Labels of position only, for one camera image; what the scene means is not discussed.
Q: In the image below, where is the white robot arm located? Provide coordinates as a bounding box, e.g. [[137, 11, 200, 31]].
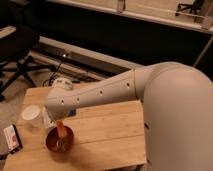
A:
[[45, 62, 213, 171]]

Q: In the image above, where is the red-brown ceramic bowl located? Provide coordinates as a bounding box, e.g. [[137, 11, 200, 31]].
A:
[[46, 127, 74, 153]]

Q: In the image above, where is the small white bottle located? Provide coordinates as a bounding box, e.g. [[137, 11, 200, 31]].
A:
[[42, 107, 54, 129]]

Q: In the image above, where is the blue sponge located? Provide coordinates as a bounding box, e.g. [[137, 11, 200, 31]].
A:
[[67, 109, 76, 117]]

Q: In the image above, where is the small printed box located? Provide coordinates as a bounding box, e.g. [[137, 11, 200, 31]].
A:
[[3, 125, 23, 154]]

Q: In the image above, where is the wooden table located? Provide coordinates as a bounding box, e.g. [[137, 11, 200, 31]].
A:
[[2, 83, 148, 171]]

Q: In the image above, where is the black office chair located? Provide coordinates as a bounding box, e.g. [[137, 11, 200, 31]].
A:
[[0, 0, 57, 101]]

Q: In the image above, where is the distant black chair base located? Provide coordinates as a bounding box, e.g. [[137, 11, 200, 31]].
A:
[[175, 0, 204, 16]]

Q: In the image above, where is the black cable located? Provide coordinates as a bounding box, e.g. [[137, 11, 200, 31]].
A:
[[42, 53, 81, 88]]

